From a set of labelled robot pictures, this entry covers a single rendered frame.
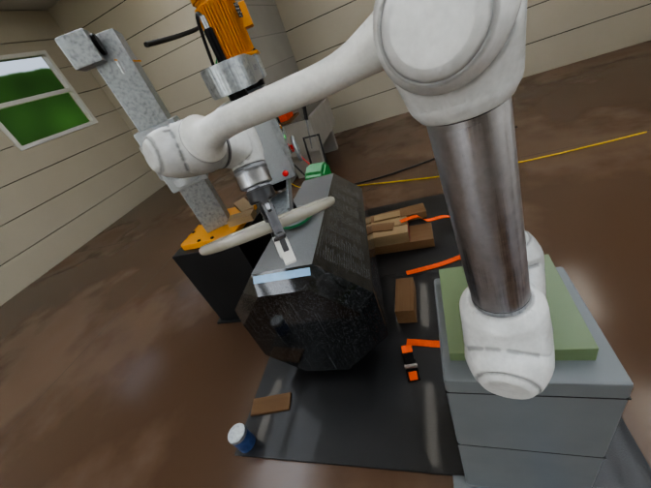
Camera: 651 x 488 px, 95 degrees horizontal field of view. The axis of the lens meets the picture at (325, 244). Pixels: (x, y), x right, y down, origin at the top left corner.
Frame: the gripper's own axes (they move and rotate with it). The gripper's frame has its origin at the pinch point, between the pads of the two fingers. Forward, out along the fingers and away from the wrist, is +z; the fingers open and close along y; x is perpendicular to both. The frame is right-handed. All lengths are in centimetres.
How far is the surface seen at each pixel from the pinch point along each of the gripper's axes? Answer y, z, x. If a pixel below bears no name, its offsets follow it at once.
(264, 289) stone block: 64, 21, 12
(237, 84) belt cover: 54, -68, -12
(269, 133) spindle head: 64, -48, -19
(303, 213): 0.2, -9.3, -9.0
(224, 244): 3.1, -9.4, 14.4
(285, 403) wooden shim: 85, 94, 29
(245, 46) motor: 110, -109, -32
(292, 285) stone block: 56, 23, 0
